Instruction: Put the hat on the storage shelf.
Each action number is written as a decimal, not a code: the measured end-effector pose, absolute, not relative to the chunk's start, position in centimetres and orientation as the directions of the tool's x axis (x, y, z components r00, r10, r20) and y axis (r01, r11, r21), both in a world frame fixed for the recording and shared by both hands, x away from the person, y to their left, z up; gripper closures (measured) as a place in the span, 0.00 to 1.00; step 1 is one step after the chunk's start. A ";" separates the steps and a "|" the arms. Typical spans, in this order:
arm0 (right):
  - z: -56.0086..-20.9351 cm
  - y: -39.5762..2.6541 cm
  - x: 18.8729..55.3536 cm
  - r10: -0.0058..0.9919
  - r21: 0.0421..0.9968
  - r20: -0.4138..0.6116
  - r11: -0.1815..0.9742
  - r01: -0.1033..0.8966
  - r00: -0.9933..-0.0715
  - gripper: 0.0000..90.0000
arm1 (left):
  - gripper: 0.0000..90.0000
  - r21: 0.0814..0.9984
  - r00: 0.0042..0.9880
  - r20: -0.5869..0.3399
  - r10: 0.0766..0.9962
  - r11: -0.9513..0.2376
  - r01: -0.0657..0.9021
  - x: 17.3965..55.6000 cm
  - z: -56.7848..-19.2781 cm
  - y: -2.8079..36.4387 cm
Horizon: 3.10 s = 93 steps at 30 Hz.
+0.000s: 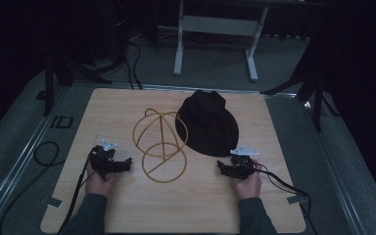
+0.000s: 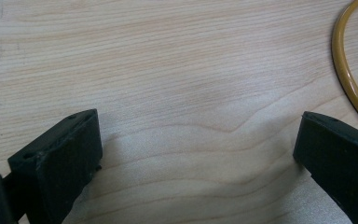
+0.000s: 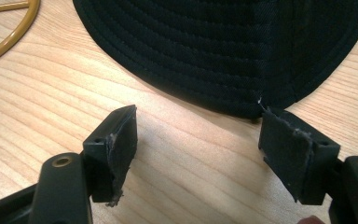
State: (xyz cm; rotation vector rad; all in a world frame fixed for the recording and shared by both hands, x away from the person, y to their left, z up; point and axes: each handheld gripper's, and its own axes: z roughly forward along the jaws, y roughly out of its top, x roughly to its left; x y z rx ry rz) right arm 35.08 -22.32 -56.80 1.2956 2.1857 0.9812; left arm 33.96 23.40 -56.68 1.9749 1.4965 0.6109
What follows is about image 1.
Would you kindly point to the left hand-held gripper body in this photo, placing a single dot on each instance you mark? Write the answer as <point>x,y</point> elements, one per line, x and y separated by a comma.
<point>103,160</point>

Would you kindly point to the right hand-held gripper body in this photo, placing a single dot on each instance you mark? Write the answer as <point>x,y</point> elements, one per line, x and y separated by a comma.
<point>241,163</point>

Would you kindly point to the person's left hand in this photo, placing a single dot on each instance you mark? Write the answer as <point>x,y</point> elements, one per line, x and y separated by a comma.
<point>98,184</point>

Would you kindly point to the person's right hand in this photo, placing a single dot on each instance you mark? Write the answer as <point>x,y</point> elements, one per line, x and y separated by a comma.
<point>250,187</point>

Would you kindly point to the black hat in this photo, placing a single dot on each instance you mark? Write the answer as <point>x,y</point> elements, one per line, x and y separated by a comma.
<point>209,125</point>

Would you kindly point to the grey tape piece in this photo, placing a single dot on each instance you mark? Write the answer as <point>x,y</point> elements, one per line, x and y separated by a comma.
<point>294,199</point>
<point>54,202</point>

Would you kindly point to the black tripod stand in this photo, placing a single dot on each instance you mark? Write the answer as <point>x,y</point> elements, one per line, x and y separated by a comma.
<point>66,73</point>
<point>313,88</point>

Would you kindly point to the metal floor rail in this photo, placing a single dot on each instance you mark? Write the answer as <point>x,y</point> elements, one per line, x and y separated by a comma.
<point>329,169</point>
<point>19,160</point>

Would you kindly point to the white desk frame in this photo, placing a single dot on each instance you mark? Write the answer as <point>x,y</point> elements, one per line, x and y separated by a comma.
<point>218,25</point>

